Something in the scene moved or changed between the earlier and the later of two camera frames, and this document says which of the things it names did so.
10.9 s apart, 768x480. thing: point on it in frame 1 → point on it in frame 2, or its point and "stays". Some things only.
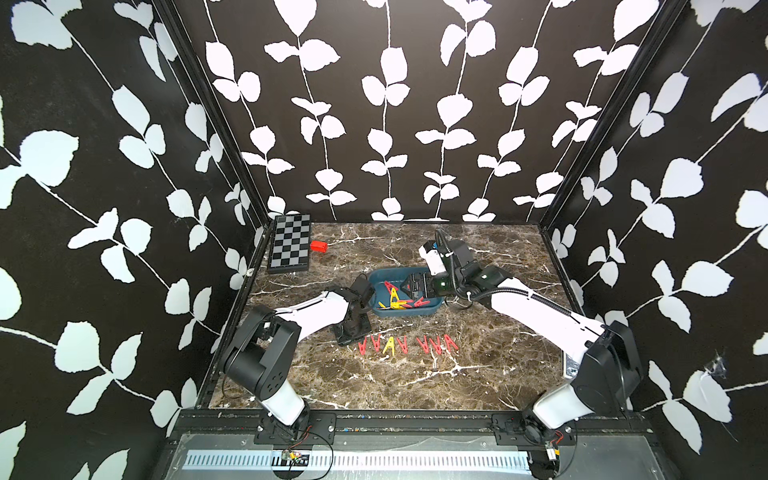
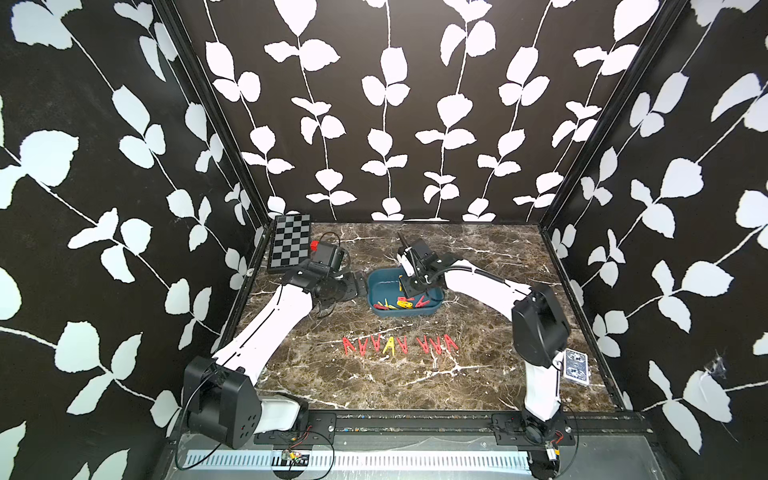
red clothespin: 436,345 stays
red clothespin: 376,343 stays
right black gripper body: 425,279 stays
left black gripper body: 349,332 → 345,288
